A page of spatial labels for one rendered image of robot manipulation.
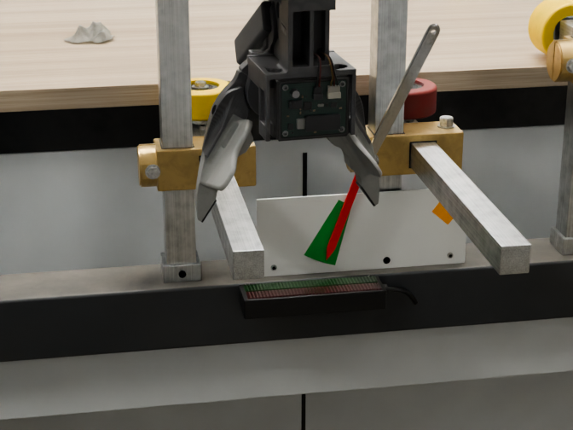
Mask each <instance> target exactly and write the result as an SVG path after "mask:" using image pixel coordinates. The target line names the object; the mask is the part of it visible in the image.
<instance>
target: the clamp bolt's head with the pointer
mask: <svg viewBox="0 0 573 430"><path fill-rule="evenodd" d="M358 189H359V187H358V185H357V184H356V174H355V176H354V178H353V181H352V184H351V186H350V189H349V192H348V194H347V196H346V199H345V201H344V204H343V207H342V209H341V212H340V214H339V218H338V220H337V223H336V224H335V227H334V230H333V233H332V235H331V238H330V240H329V242H328V245H327V258H326V260H327V259H328V258H329V257H330V255H331V254H332V253H333V251H334V250H335V248H336V246H337V244H338V241H339V237H340V235H341V233H342V230H343V228H344V225H345V222H346V220H347V218H348V215H349V213H350V209H351V207H352V205H353V202H354V199H355V198H356V194H357V191H358Z"/></svg>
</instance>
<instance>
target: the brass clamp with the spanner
mask: <svg viewBox="0 0 573 430"><path fill-rule="evenodd" d="M439 122H440V121H434V122H417V123H403V133H397V134H387V136H386V138H385V140H384V142H383V143H382V145H381V147H380V149H379V152H378V153H377V155H378V156H379V168H380V170H381V171H382V176H393V175H408V174H416V173H415V172H414V170H413V169H412V168H411V167H410V157H411V143H414V142H436V144H437V145H438V146H439V147H440V148H441V149H442V150H443V151H444V152H445V153H446V154H447V155H448V156H449V158H450V159H451V160H452V161H453V162H454V163H455V164H456V165H457V166H458V167H459V168H460V169H461V170H462V155H463V139H464V132H463V131H462V130H461V129H460V128H459V127H458V126H457V125H456V124H455V123H454V122H453V124H454V125H455V127H454V128H453V129H441V128H438V127H437V125H438V124H439ZM366 131H367V134H368V137H369V138H370V140H371V141H372V140H373V137H374V133H373V132H372V131H371V130H370V128H369V127H368V125H366Z"/></svg>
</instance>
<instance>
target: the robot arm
mask: <svg viewBox="0 0 573 430"><path fill-rule="evenodd" d="M330 10H336V0H269V1H262V2H261V4H260V5H259V6H258V8H257V9H256V11H255V12H254V14H253V15H252V17H251V18H250V19H249V21H248V22H247V23H246V24H245V26H244V27H243V28H242V30H241V31H240V33H239V34H238V36H237V37H236V38H235V40H234V47H235V55H236V62H237V63H238V64H239V69H237V70H236V72H235V75H234V77H233V79H232V80H231V81H230V82H229V83H228V84H227V85H226V86H225V87H224V88H223V90H222V91H221V92H220V93H219V95H218V96H217V98H216V100H215V101H214V103H213V105H212V107H211V111H210V114H209V118H208V121H207V126H206V130H205V137H204V141H203V145H202V154H201V157H200V166H199V170H198V176H197V182H196V189H195V206H196V215H197V219H198V220H199V221H200V222H202V223H203V222H204V220H205V218H206V217H207V215H208V214H209V212H210V210H211V209H212V208H213V206H214V205H215V203H216V202H217V200H216V198H217V191H218V190H219V191H223V190H224V189H226V187H227V186H228V185H229V183H230V181H231V180H232V178H233V176H234V174H235V171H236V166H237V160H238V157H239V156H240V155H242V154H244V153H245V152H246V151H247V149H249V147H250V146H251V144H252V142H253V136H252V133H251V130H252V121H250V120H249V119H247V117H248V114H249V112H250V109H249V106H250V107H251V109H252V110H253V111H254V112H255V113H256V114H258V115H259V134H260V135H261V136H262V137H263V139H264V140H265V141H266V142H270V135H271V136H272V137H275V138H276V139H277V140H278V141H279V142H280V141H291V140H303V139H314V138H324V137H326V138H327V139H328V140H329V141H330V142H331V144H332V145H334V146H336V147H339V148H341V149H342V151H343V154H344V162H345V163H346V164H347V165H348V166H349V168H350V169H351V170H353V171H354V173H355V174H356V184H357V185H358V187H359V188H360V189H361V191H362V192H363V194H364V195H365V196H366V197H367V198H368V200H369V201H370V202H371V204H372V205H373V206H376V205H377V204H379V178H380V177H381V176H382V171H381V170H380V168H379V166H378V164H377V162H376V159H375V154H374V151H373V144H372V142H371V140H370V138H369V137H368V134H367V131H366V125H365V118H364V110H363V105H362V100H361V98H360V97H359V95H358V93H357V92H356V68H354V67H353V66H352V65H351V64H350V63H349V62H347V61H346V60H345V59H343V58H342V57H341V56H340V55H338V54H337V53H336V52H335V51H334V50H333V49H332V50H329V36H330Z"/></svg>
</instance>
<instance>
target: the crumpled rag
mask: <svg viewBox="0 0 573 430"><path fill-rule="evenodd" d="M111 34H112V33H111V32H110V30H108V29H107V28H106V27H105V26H104V25H102V23H101V22H100V21H99V22H95V21H92V23H91V25H90V26H88V27H86V28H85V27H83V26H81V25H79V26H78V29H77V31H76V32H75V34H74V35H72V36H71V37H69V38H66V39H64V40H65V41H69V42H72V43H73V42H75V43H77V44H78V43H82V42H84V41H85V42H87V41H88V42H89V41H91V42H92V41H94V43H102V42H103V41H104V42H105V41H106V40H108V39H113V37H115V36H113V35H111Z"/></svg>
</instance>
